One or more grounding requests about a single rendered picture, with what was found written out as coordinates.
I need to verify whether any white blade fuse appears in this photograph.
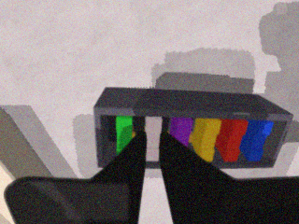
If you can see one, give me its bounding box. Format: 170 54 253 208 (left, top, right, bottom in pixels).
145 117 163 161

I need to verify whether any cream shallow tray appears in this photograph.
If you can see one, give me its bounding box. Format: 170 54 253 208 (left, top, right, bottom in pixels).
0 107 50 224

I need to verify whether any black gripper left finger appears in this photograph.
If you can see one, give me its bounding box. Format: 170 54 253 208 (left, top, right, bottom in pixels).
4 131 147 224

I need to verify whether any dark grey fuse block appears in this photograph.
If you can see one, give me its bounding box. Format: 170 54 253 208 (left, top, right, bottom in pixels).
93 87 294 169

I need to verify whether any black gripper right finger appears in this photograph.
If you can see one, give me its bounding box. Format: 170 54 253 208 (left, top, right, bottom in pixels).
159 132 299 224

